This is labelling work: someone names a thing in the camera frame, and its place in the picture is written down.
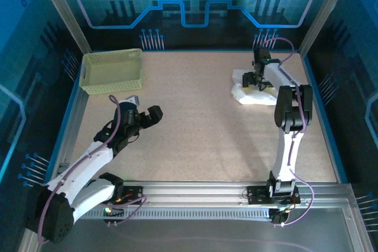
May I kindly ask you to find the grey slotted cable duct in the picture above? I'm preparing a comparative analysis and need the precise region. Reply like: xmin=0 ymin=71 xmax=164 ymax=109
xmin=46 ymin=208 xmax=272 ymax=221

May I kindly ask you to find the pale green perforated plastic basket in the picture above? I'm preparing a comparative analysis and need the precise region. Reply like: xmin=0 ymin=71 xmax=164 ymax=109
xmin=80 ymin=47 xmax=145 ymax=96

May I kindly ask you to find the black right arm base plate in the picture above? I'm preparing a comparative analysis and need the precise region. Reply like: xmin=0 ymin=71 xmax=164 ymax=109
xmin=246 ymin=185 xmax=301 ymax=205

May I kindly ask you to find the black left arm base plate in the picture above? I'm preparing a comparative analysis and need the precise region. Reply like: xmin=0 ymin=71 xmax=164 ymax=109
xmin=90 ymin=186 xmax=145 ymax=205

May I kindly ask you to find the black controller board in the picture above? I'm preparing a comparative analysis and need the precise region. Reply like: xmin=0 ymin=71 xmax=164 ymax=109
xmin=270 ymin=207 xmax=289 ymax=227
xmin=102 ymin=203 xmax=125 ymax=227

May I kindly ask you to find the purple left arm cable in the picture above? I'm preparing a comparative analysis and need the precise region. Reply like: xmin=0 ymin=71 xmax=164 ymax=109
xmin=37 ymin=94 xmax=148 ymax=246

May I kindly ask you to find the aluminium mounting rail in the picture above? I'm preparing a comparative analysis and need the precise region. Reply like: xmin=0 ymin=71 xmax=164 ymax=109
xmin=37 ymin=180 xmax=357 ymax=207

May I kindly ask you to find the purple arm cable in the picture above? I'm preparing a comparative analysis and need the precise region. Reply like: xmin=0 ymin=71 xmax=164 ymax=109
xmin=37 ymin=94 xmax=148 ymax=246
xmin=259 ymin=37 xmax=316 ymax=228

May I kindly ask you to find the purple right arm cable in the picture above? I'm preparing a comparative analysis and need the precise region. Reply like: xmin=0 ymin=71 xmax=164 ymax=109
xmin=259 ymin=37 xmax=316 ymax=228

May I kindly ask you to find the grey metal front panel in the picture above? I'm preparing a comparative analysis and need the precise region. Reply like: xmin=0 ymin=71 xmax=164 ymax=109
xmin=17 ymin=204 xmax=373 ymax=252

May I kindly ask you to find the white t-shirt with flower print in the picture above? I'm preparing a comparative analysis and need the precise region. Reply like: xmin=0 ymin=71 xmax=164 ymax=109
xmin=230 ymin=67 xmax=278 ymax=106

